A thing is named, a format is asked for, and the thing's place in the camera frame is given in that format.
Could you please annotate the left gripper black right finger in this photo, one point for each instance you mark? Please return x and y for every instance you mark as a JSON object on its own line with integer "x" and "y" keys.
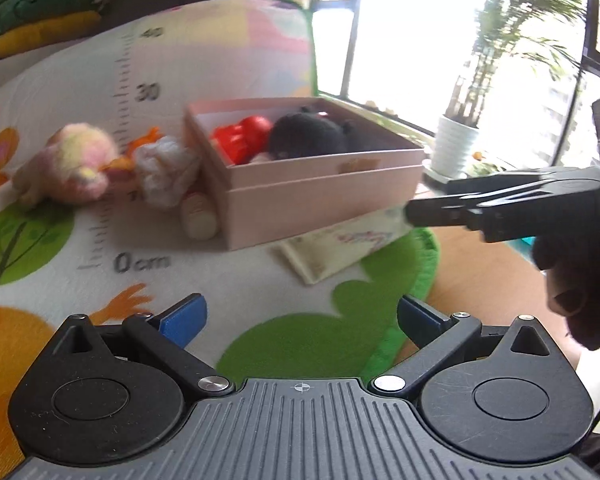
{"x": 441, "y": 340}

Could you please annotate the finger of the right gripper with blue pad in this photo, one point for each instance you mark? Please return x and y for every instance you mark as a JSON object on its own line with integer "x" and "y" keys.
{"x": 499, "y": 182}

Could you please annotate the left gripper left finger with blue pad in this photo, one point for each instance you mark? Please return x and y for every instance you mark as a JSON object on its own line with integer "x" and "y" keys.
{"x": 160, "y": 340}

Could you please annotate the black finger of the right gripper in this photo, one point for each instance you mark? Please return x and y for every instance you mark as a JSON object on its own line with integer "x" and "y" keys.
{"x": 446, "y": 210}

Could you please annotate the cream lotion tube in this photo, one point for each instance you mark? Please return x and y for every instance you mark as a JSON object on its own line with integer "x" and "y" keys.
{"x": 322, "y": 253}

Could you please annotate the white plush toy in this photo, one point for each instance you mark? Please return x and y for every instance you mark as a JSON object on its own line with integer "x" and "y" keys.
{"x": 164, "y": 167}

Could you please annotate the red pig toy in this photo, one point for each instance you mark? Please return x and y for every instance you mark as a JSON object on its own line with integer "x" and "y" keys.
{"x": 240, "y": 142}

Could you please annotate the right gloved hand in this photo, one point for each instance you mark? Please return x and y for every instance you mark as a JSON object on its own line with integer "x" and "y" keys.
{"x": 571, "y": 263}

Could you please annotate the black plush toy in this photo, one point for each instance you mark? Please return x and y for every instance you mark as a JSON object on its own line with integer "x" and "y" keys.
{"x": 308, "y": 134}

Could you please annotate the colourful giraffe play mat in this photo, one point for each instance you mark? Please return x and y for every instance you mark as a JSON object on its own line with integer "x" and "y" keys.
{"x": 119, "y": 256}

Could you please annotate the pink cardboard box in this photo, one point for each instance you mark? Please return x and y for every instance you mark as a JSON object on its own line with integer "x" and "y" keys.
{"x": 265, "y": 201}

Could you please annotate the pink yellow plush toy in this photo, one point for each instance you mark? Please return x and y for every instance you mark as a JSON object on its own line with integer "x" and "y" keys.
{"x": 75, "y": 167}

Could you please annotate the white potted plant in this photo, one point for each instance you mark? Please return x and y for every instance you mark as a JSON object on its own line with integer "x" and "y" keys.
{"x": 502, "y": 33}

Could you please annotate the green yellow dinosaur pillow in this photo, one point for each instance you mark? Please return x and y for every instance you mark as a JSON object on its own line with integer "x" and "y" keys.
{"x": 27, "y": 25}

